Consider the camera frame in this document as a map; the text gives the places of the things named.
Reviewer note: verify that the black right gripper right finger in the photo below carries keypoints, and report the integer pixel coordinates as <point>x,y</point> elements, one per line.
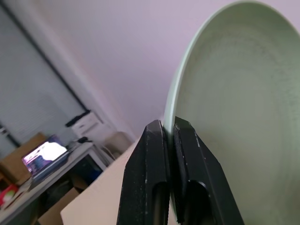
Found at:
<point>201,178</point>

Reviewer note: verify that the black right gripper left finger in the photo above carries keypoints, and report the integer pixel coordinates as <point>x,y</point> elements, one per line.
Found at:
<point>138,168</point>

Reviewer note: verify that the green plate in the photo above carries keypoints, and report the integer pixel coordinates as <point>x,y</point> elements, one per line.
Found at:
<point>241,98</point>

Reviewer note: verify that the white printer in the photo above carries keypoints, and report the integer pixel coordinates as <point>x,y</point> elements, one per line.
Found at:
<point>86,123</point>

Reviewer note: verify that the white desk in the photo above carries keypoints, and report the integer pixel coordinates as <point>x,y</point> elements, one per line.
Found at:
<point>58,173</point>

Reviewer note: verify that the brown cardboard box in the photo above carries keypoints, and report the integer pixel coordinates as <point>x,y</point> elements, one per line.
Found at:
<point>58,206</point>
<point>17,161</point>

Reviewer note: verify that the open laptop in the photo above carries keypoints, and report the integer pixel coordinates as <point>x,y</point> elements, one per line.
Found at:
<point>44,159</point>

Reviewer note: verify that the red and green box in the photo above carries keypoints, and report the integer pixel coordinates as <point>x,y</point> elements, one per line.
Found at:
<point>8,193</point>

